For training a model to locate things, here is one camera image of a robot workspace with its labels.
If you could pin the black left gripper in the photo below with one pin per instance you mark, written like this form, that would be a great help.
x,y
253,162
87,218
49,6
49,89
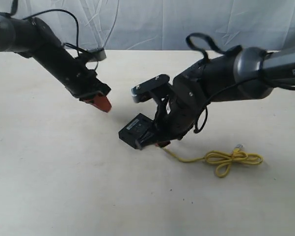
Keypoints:
x,y
82,82

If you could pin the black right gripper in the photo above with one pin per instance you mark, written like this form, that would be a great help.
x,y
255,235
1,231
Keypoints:
x,y
176,113

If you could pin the small black network box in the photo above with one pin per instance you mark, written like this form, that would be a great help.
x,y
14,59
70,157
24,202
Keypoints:
x,y
139,132

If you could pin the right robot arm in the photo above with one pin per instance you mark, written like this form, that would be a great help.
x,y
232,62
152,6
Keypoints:
x,y
245,74

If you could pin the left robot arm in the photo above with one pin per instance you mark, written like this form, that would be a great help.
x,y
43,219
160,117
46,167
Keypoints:
x,y
33,38

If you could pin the white backdrop curtain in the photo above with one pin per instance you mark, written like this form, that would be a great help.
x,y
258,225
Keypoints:
x,y
164,24

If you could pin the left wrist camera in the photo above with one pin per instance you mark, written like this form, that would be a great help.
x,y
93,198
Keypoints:
x,y
95,55

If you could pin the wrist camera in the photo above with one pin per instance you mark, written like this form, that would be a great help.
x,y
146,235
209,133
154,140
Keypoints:
x,y
155,88
95,55

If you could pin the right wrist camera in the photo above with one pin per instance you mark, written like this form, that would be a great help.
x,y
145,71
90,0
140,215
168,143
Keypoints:
x,y
155,88

